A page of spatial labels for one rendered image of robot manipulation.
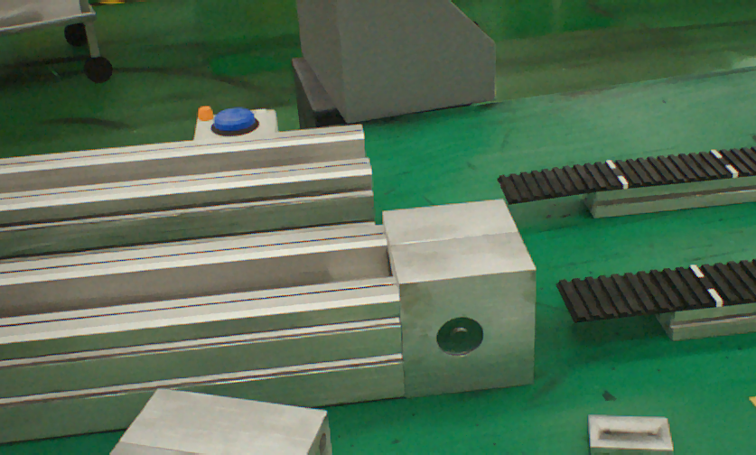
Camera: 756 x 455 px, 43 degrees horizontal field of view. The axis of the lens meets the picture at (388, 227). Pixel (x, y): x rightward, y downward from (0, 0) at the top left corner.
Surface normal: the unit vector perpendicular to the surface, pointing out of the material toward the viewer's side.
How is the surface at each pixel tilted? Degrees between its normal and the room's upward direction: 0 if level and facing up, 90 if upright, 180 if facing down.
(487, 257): 0
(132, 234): 90
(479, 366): 90
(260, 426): 0
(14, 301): 90
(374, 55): 90
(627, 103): 0
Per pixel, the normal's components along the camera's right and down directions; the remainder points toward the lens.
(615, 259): -0.06, -0.87
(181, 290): 0.11, 0.48
